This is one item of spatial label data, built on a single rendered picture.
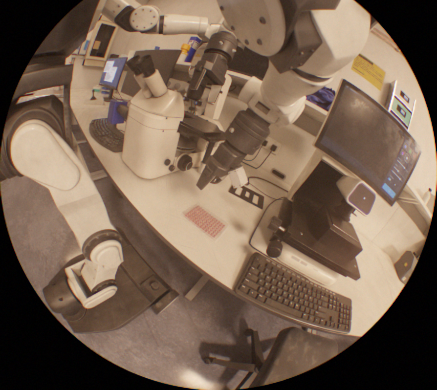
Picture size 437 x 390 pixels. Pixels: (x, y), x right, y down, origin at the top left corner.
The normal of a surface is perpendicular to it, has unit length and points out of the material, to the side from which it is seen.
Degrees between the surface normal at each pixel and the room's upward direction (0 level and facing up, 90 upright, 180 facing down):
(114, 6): 117
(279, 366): 0
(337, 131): 92
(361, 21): 104
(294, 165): 90
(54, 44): 123
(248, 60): 86
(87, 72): 90
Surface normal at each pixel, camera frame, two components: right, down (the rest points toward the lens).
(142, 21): 0.25, 0.87
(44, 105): 0.69, -0.37
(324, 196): -0.59, 0.58
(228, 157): -0.51, 0.20
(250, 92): -0.31, 0.46
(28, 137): 0.78, 0.52
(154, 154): 0.56, 0.56
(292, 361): 0.36, -0.83
